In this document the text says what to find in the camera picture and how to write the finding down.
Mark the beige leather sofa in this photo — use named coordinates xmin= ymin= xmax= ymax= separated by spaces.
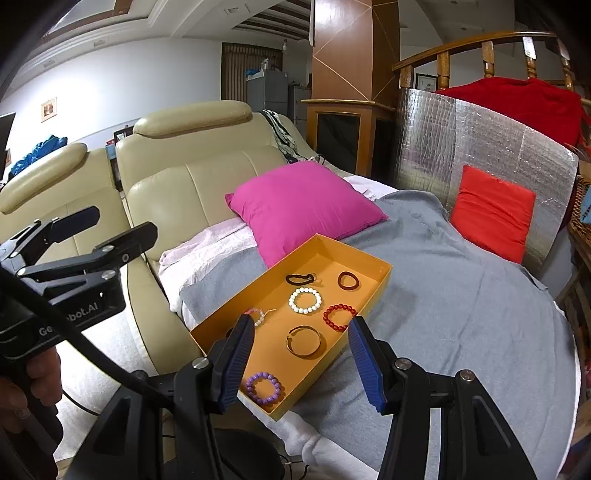
xmin=0 ymin=100 xmax=319 ymax=462

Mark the dark bangle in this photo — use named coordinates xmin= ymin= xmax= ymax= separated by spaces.
xmin=286 ymin=325 xmax=322 ymax=357

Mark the wooden pillar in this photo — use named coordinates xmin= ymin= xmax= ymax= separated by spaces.
xmin=311 ymin=0 xmax=400 ymax=102

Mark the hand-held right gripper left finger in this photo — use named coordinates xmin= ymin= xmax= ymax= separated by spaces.
xmin=81 ymin=315 xmax=257 ymax=480

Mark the red pillow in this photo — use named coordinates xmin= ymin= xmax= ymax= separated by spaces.
xmin=449 ymin=165 xmax=537 ymax=264

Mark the wooden cabinet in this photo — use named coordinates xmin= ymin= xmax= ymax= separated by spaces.
xmin=300 ymin=98 xmax=398 ymax=190

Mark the red cloth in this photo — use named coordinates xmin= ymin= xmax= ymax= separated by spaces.
xmin=434 ymin=78 xmax=583 ymax=147

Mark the grey refrigerator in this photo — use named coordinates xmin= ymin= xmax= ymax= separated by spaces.
xmin=246 ymin=69 xmax=289 ymax=116

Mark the orange cardboard box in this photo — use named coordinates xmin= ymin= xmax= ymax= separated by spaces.
xmin=189 ymin=233 xmax=393 ymax=422

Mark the wicker basket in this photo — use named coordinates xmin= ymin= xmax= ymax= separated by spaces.
xmin=568 ymin=175 xmax=591 ymax=241

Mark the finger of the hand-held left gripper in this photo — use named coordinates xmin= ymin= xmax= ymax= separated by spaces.
xmin=9 ymin=206 xmax=101 ymax=267
xmin=21 ymin=222 xmax=159 ymax=296

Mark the person's left hand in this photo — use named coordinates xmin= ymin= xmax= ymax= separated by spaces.
xmin=0 ymin=346 xmax=63 ymax=432

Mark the striped black white cloth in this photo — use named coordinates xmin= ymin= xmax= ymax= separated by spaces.
xmin=261 ymin=109 xmax=301 ymax=160

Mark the grey blanket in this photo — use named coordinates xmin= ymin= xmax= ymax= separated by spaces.
xmin=178 ymin=189 xmax=580 ymax=480

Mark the thick black cable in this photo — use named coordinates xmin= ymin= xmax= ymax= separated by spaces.
xmin=0 ymin=265 xmax=185 ymax=411

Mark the pink pillow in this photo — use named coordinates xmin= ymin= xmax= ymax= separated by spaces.
xmin=225 ymin=161 xmax=389 ymax=269

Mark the purple bead bracelet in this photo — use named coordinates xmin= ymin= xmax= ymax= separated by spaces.
xmin=245 ymin=371 xmax=282 ymax=406

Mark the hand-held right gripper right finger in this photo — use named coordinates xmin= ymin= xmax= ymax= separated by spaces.
xmin=347 ymin=318 xmax=539 ymax=480

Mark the silver foil insulation panel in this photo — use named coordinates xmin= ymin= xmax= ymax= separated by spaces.
xmin=392 ymin=88 xmax=580 ymax=278

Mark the wooden railing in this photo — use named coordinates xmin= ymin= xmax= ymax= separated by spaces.
xmin=392 ymin=31 xmax=578 ymax=93

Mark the red bead bracelet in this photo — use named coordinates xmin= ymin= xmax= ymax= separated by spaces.
xmin=322 ymin=303 xmax=358 ymax=333

